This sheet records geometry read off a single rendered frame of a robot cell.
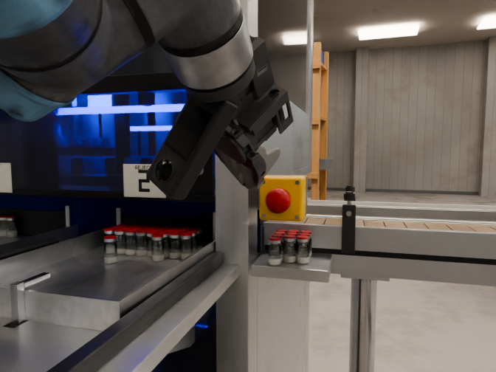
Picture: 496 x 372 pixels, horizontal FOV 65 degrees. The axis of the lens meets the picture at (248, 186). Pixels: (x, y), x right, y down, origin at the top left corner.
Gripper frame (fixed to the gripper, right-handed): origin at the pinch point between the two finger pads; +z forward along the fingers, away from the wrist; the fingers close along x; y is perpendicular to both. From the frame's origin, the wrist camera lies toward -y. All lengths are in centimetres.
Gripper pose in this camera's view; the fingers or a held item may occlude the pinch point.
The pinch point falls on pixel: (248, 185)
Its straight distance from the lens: 52.8
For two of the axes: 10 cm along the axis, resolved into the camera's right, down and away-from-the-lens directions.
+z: 2.2, 5.0, 8.4
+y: 6.7, -7.1, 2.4
